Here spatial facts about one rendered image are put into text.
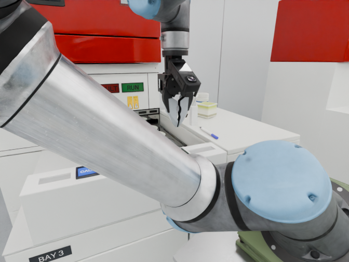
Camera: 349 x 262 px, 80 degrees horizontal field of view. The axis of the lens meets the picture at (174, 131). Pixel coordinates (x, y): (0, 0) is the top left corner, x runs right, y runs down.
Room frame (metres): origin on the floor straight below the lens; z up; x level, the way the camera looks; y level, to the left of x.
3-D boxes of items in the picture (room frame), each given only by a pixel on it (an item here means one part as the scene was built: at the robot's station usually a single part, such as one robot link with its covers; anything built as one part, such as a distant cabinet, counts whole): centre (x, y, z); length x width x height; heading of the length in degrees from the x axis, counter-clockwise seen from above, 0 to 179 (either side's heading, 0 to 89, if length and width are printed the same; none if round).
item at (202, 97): (1.17, -0.16, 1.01); 0.07 x 0.07 x 0.10
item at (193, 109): (0.89, -0.08, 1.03); 0.06 x 0.04 x 0.13; 24
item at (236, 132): (0.96, -0.20, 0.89); 0.62 x 0.35 x 0.14; 24
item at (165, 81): (0.60, 0.00, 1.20); 0.09 x 0.08 x 0.12; 23
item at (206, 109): (1.02, -0.16, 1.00); 0.07 x 0.07 x 0.07; 44
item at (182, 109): (0.61, -0.02, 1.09); 0.06 x 0.03 x 0.09; 23
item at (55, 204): (0.53, 0.10, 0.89); 0.55 x 0.09 x 0.14; 114
